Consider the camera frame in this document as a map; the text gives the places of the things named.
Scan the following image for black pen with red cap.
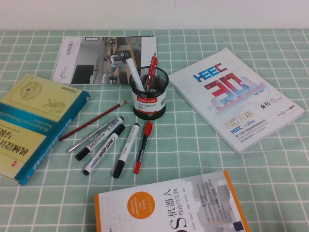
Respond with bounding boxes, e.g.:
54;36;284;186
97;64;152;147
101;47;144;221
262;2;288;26
134;120;154;174

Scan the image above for black mesh pen holder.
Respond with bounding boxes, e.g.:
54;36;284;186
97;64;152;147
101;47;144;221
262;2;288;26
129;66;169;119

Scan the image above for red retractable pen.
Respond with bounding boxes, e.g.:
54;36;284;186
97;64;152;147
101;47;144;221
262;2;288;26
145;52;158;92

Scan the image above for silver clear ballpoint pen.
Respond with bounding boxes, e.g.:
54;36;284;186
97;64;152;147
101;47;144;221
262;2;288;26
67;117;116;154

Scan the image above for white black-capped deli marker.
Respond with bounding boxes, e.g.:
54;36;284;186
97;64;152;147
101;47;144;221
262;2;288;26
112;123;140;179

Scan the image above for green white checked tablecloth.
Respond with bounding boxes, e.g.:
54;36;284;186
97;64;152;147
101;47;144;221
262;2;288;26
0;29;309;232

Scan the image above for plain white marker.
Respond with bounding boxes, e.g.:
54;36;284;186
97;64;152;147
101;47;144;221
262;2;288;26
126;57;146;92

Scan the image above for barcode label whiteboard marker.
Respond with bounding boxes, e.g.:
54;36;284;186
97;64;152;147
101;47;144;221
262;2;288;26
75;116;125;161

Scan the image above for WHITE BOARD print marker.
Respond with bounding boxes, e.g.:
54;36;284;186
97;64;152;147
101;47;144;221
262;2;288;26
83;123;126;176

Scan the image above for red striped pencil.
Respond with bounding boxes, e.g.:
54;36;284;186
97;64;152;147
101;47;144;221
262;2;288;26
59;100;127;142

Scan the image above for white HEEC catalogue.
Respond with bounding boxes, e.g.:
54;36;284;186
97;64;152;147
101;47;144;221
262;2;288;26
168;47;305;155

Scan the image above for grey photo brochure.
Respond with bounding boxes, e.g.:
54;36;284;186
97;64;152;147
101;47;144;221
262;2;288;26
51;36;157;86

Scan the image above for orange white robotics book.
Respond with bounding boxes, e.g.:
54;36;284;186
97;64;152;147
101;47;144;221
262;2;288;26
94;170;252;232

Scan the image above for yellow teal hardcover book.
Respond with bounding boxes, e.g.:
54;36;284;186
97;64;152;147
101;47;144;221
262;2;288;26
0;73;91;186

